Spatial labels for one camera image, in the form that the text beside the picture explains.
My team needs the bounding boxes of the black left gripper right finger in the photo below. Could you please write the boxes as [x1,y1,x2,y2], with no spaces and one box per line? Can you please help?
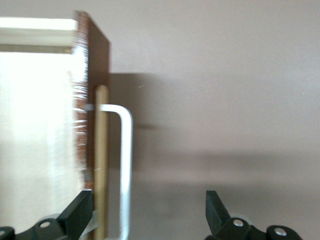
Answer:
[204,190,302,240]

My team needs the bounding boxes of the white drawer handle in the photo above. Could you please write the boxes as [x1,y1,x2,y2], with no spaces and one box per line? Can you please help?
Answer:
[98,103,133,240]

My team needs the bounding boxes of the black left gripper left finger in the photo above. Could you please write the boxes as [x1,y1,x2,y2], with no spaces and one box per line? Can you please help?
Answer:
[0,190,94,240]

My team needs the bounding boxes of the wooden drawer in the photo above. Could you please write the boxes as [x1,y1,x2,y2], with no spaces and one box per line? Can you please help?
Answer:
[0,9,111,240]

